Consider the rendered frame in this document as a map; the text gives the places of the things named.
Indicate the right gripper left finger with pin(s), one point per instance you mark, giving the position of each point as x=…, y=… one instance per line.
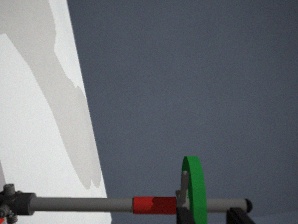
x=184, y=216

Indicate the grey flat board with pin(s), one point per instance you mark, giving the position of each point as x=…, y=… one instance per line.
x=2, y=182

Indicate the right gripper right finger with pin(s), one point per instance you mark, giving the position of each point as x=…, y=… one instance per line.
x=237, y=216

